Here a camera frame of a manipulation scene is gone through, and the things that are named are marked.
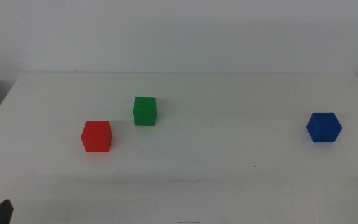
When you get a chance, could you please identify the red cube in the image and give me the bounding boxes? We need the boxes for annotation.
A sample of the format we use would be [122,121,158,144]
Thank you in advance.
[80,120,114,153]

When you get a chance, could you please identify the green cube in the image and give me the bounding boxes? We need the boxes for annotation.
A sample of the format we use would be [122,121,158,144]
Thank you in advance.
[132,96,157,126]

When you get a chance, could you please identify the blue cube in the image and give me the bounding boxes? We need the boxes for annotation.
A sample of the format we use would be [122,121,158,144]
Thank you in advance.
[306,112,343,144]

